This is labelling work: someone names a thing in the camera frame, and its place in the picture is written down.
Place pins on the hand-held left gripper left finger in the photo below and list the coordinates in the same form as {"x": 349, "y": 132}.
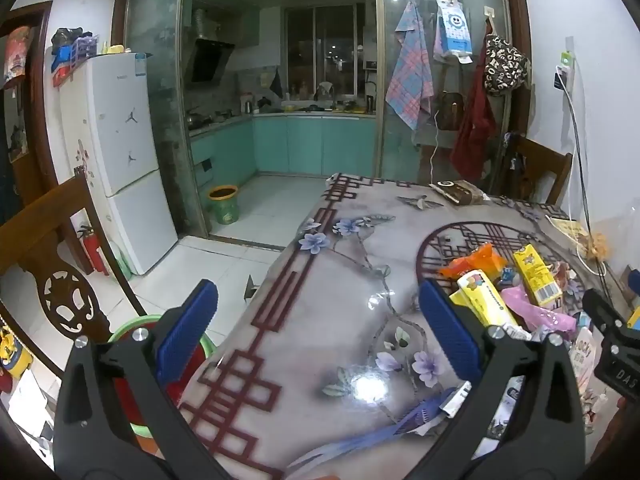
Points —
{"x": 182, "y": 335}

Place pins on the white refrigerator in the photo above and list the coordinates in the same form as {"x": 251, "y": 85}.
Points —
{"x": 120, "y": 160}

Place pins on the red fire extinguisher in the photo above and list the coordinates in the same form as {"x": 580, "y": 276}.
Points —
{"x": 94, "y": 252}

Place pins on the black range hood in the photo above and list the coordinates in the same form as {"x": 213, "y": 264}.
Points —
{"x": 207, "y": 62}

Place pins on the red apron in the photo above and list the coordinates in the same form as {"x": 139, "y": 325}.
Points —
{"x": 475, "y": 130}

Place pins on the wall charger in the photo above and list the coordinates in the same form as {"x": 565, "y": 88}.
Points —
{"x": 564, "y": 72}

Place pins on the black bag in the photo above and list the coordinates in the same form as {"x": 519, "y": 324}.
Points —
{"x": 67, "y": 37}

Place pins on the teal kitchen cabinets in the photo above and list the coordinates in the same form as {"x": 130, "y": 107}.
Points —
{"x": 310, "y": 142}

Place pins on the pink red snack packet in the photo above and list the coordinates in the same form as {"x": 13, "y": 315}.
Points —
{"x": 584, "y": 360}

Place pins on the orange snack packet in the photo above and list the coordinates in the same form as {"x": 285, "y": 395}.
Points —
{"x": 472, "y": 262}

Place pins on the yellow cartoon toy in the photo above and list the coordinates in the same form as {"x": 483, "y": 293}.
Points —
{"x": 12, "y": 355}

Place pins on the plain wooden chair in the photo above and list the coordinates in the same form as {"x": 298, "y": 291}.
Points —
{"x": 542, "y": 170}

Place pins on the blue cardboard box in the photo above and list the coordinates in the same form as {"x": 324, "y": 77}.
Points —
{"x": 635, "y": 310}

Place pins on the carved wooden chair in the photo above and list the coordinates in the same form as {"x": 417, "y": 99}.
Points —
{"x": 55, "y": 280}

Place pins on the kitchen window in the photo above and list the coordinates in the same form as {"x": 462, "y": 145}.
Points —
{"x": 325, "y": 50}

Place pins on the yellow barcode carton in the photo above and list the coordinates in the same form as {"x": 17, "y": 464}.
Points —
{"x": 537, "y": 275}

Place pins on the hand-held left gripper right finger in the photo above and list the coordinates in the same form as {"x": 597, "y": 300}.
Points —
{"x": 450, "y": 332}

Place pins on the plaid towel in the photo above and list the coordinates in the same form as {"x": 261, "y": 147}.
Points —
{"x": 411, "y": 80}

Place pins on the white crumpled wrapper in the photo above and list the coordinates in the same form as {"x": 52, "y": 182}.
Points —
{"x": 456, "y": 400}

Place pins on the green yellow bucket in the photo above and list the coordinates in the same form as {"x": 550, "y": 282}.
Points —
{"x": 223, "y": 205}

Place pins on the red wall hanging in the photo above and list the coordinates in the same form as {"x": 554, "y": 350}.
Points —
{"x": 17, "y": 57}

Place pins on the yellow white carton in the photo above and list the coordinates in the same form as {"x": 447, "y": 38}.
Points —
{"x": 482, "y": 302}

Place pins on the small colourful wrapper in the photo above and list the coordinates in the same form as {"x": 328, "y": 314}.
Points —
{"x": 567, "y": 280}

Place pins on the yellow paper booklet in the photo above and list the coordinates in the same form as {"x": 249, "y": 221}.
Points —
{"x": 567, "y": 227}

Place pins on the brown patterned bag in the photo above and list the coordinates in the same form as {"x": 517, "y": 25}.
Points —
{"x": 505, "y": 65}

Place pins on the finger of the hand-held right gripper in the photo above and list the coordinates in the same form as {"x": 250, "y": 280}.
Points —
{"x": 602, "y": 312}

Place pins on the blue plastic basket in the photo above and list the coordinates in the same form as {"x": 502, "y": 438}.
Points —
{"x": 75, "y": 52}

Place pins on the blue white hanging pouch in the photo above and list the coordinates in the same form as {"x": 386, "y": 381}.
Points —
{"x": 454, "y": 30}

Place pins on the blue plastic wrapper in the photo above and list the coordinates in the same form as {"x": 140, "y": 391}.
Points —
{"x": 375, "y": 435}

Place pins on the electric kettle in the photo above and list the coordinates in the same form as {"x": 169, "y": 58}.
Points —
{"x": 370, "y": 104}

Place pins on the small brown bag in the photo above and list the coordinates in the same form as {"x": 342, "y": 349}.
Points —
{"x": 451, "y": 110}

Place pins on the pink plastic bag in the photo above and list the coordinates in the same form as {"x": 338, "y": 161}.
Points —
{"x": 537, "y": 312}

